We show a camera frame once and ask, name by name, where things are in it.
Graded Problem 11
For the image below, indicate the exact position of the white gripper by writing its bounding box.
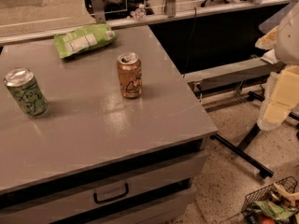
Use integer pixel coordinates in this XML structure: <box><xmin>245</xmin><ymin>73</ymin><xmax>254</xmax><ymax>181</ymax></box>
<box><xmin>255</xmin><ymin>3</ymin><xmax>299</xmax><ymax>131</ymax></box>

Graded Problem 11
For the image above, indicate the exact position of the orange soda can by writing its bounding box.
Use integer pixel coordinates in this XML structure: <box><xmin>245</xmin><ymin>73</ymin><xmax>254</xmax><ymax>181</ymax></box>
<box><xmin>117</xmin><ymin>52</ymin><xmax>142</xmax><ymax>98</ymax></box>

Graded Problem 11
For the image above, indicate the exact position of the green snack bag in basket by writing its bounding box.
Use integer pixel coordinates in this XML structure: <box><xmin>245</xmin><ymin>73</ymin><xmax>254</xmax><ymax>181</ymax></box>
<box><xmin>252</xmin><ymin>201</ymin><xmax>296</xmax><ymax>221</ymax></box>

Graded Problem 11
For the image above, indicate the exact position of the green rice chip bag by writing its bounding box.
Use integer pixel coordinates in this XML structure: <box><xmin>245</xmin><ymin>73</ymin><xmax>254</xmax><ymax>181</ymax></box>
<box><xmin>54</xmin><ymin>23</ymin><xmax>117</xmax><ymax>59</ymax></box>

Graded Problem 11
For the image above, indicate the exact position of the green soda can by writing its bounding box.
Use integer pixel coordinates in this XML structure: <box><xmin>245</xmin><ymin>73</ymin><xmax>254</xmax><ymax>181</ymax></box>
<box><xmin>4</xmin><ymin>68</ymin><xmax>48</xmax><ymax>117</ymax></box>

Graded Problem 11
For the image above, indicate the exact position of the clear plastic water bottle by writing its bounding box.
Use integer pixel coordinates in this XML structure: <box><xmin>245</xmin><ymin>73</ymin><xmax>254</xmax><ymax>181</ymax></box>
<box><xmin>130</xmin><ymin>4</ymin><xmax>147</xmax><ymax>21</ymax></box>

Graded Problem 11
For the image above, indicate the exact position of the grey cabinet drawer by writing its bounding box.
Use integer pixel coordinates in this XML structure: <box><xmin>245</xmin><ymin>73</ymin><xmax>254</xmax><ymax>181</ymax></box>
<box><xmin>0</xmin><ymin>151</ymin><xmax>206</xmax><ymax>224</ymax></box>

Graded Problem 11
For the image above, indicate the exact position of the black metal floor frame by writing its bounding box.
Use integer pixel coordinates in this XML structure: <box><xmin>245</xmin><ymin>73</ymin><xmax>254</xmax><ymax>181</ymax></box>
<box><xmin>210</xmin><ymin>91</ymin><xmax>299</xmax><ymax>179</ymax></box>

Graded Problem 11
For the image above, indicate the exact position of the black wire basket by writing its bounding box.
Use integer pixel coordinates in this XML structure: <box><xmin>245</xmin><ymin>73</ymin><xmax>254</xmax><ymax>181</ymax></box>
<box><xmin>241</xmin><ymin>176</ymin><xmax>299</xmax><ymax>224</ymax></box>

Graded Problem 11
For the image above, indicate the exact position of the black drawer handle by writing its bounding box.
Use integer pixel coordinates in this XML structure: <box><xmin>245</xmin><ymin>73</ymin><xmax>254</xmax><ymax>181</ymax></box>
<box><xmin>93</xmin><ymin>183</ymin><xmax>129</xmax><ymax>204</ymax></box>

